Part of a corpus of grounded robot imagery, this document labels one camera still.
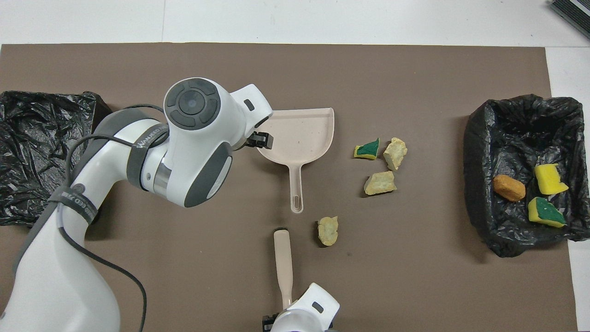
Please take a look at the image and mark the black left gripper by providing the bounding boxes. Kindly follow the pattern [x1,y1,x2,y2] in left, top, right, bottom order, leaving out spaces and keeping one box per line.
[243,131,275,149]

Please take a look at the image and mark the beige plastic dustpan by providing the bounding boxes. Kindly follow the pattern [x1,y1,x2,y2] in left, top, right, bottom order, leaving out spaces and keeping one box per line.
[256,108,335,214]

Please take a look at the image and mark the beige hand brush black bristles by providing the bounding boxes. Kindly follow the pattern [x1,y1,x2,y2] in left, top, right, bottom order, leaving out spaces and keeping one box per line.
[274,228,294,310]

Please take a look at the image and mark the small green-topped yellow sponge wedge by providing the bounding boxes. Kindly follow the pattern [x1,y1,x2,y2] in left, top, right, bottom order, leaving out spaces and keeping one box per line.
[354,138,380,160]

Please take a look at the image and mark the small round beige foam chunk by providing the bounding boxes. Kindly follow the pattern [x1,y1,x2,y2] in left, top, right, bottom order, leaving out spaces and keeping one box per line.
[317,216,339,247]

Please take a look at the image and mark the wide beige foam chunk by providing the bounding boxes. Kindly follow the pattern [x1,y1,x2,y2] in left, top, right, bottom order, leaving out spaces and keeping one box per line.
[364,171,397,196]

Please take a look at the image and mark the tall beige foam chunk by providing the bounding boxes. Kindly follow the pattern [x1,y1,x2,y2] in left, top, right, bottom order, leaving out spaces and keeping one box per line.
[383,137,408,171]

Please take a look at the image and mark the orange-brown sponge lump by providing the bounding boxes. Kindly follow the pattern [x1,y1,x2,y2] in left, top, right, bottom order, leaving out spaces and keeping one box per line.
[492,174,526,202]

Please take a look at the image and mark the notched yellow sponge piece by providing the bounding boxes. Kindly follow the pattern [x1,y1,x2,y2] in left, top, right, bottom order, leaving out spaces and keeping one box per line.
[534,163,569,196]

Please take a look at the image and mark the bin with black bag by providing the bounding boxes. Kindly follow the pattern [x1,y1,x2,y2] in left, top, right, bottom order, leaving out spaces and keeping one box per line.
[463,94,590,258]
[0,90,112,227]

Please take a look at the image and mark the brown paper table mat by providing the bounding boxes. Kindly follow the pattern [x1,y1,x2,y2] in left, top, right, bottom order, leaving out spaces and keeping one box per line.
[0,43,579,332]

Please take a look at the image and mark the dark grey ribbed panel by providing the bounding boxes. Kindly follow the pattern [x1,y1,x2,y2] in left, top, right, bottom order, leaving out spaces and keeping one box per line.
[549,0,590,40]

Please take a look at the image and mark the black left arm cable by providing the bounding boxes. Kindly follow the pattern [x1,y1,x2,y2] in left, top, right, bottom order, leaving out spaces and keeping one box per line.
[59,104,167,332]

